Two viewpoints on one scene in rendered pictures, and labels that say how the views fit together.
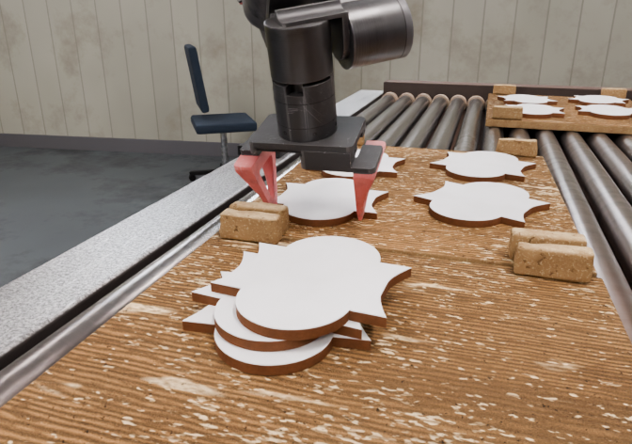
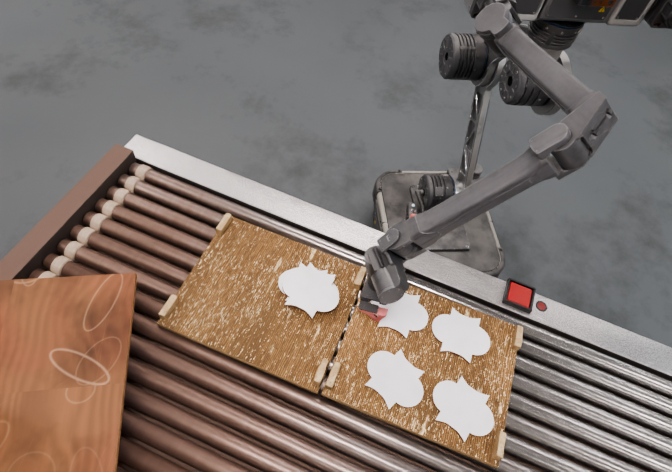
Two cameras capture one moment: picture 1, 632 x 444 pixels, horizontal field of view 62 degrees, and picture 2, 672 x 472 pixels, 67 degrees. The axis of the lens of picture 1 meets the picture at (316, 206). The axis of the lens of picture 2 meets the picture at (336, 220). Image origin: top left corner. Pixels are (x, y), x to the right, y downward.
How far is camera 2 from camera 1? 116 cm
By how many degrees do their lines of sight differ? 72
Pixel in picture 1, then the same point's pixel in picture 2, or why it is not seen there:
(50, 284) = (343, 228)
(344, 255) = (322, 301)
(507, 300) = (305, 351)
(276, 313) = (290, 279)
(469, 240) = (353, 358)
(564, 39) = not seen: outside the picture
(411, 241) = (354, 335)
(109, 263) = (356, 241)
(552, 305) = (301, 363)
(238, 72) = not seen: outside the picture
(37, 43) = not seen: outside the picture
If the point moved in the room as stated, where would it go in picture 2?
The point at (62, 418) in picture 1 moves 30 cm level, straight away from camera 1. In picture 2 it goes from (271, 245) to (369, 212)
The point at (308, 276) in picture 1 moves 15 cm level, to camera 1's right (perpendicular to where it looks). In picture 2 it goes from (309, 289) to (302, 346)
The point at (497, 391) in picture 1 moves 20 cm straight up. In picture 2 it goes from (264, 329) to (264, 290)
